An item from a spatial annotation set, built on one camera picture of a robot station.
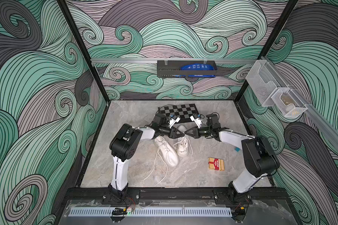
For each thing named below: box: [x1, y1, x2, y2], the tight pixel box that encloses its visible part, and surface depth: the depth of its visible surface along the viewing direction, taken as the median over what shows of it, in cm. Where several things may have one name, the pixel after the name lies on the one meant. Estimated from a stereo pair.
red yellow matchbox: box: [207, 157, 225, 172], surface depth 85 cm
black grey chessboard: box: [157, 103, 200, 123], surface depth 110 cm
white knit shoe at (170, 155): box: [153, 135, 180, 167], surface depth 89 cm
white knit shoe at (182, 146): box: [173, 124, 193, 158], surface depth 89 cm
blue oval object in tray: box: [180, 63, 216, 71], surface depth 94 cm
